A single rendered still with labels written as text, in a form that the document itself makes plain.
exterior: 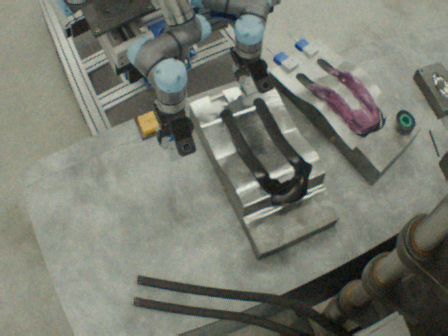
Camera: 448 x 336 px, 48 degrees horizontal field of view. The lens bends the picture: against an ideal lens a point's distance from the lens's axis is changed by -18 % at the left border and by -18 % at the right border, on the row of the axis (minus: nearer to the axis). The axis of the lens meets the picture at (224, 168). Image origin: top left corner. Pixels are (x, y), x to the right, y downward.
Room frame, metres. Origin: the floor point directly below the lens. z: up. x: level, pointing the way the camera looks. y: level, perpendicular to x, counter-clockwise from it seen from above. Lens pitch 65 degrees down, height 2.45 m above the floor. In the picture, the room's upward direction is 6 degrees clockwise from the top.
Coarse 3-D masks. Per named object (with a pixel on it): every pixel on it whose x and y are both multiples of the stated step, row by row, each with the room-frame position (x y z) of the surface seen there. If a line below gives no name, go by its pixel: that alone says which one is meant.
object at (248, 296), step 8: (136, 280) 0.37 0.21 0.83; (144, 280) 0.37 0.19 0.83; (152, 280) 0.38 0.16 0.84; (160, 280) 0.38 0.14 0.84; (160, 288) 0.36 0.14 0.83; (168, 288) 0.36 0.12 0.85; (176, 288) 0.36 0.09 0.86; (184, 288) 0.36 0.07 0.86; (192, 288) 0.36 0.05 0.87; (200, 288) 0.36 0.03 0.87; (208, 288) 0.37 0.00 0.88; (216, 288) 0.37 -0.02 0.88; (216, 296) 0.34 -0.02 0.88; (224, 296) 0.35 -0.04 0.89; (232, 296) 0.35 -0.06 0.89; (240, 296) 0.35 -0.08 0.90; (248, 296) 0.35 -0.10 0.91; (256, 296) 0.35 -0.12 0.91
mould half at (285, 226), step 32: (256, 96) 0.97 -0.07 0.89; (224, 128) 0.85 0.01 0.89; (256, 128) 0.86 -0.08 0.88; (288, 128) 0.88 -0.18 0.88; (224, 160) 0.75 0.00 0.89; (320, 160) 0.76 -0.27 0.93; (256, 192) 0.64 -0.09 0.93; (320, 192) 0.69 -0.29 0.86; (256, 224) 0.58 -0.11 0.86; (288, 224) 0.59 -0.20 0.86; (320, 224) 0.59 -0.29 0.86; (256, 256) 0.50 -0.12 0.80
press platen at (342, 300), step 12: (348, 288) 0.35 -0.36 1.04; (336, 300) 0.32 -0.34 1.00; (348, 300) 0.31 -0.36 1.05; (372, 300) 0.32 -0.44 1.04; (348, 312) 0.28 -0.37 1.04; (360, 312) 0.28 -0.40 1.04; (372, 312) 0.28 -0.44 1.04; (384, 312) 0.28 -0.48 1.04; (360, 324) 0.25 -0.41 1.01; (372, 324) 0.24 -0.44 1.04; (408, 324) 0.24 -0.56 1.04
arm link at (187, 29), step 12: (168, 0) 0.94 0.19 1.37; (180, 0) 0.95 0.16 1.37; (168, 12) 0.93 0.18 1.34; (180, 12) 0.93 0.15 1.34; (192, 12) 0.95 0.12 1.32; (168, 24) 0.92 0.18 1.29; (180, 24) 0.91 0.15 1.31; (192, 24) 0.92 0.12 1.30; (204, 24) 0.94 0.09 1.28; (180, 36) 0.89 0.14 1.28; (192, 36) 0.90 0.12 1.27; (204, 36) 0.92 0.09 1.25; (180, 48) 0.86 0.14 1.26
